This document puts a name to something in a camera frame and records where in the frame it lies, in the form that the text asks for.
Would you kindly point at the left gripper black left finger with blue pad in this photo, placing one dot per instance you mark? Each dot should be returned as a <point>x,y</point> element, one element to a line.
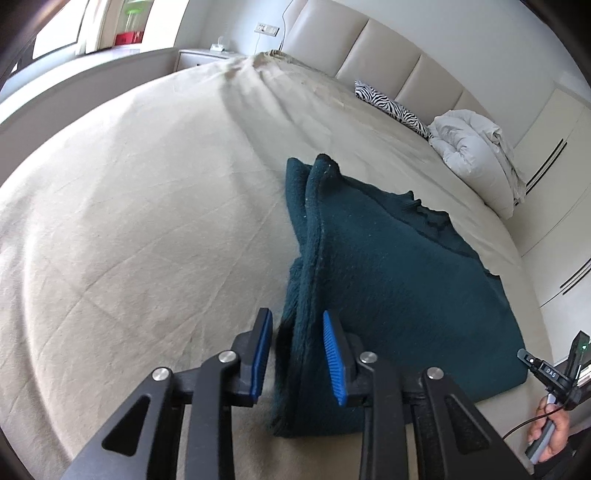
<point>141,439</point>

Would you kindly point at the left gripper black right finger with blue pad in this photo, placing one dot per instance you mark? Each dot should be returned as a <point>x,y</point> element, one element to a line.
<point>453,440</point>

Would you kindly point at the dark teal fleece garment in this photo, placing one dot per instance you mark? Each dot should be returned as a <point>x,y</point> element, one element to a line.
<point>398,275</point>

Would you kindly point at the person's right hand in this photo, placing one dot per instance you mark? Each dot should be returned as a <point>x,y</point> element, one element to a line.
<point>554,425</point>

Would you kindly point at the beige bed sheet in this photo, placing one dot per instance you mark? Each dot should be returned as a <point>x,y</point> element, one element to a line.
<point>149,232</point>

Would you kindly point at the white folded duvet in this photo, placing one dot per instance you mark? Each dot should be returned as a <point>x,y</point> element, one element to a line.
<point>476,150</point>

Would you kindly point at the zebra print pillow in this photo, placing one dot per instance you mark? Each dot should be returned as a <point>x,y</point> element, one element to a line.
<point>392,108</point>

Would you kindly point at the white bedside table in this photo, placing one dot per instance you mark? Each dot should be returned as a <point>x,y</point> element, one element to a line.
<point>188,58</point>

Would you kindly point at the red box on sill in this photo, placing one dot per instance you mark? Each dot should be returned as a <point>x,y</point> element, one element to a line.
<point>128,38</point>

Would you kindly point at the beige padded headboard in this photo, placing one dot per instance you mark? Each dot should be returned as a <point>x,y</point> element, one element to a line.
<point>348,45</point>

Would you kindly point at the cream wardrobe with dark handles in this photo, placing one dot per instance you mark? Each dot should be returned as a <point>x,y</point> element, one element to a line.
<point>551,228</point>

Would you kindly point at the white wall socket plate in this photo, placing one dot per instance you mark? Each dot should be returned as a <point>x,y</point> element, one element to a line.
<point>266,29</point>

